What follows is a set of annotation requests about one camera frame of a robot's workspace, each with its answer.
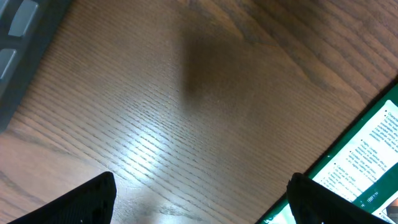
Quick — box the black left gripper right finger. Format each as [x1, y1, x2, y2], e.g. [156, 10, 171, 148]
[287, 172, 387, 224]

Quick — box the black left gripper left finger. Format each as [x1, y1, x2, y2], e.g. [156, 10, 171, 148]
[9, 171, 117, 224]

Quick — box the green white 3M package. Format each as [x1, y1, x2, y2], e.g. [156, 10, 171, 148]
[258, 83, 397, 223]

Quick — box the grey plastic mesh basket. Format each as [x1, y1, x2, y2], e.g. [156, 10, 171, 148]
[1, 0, 72, 132]

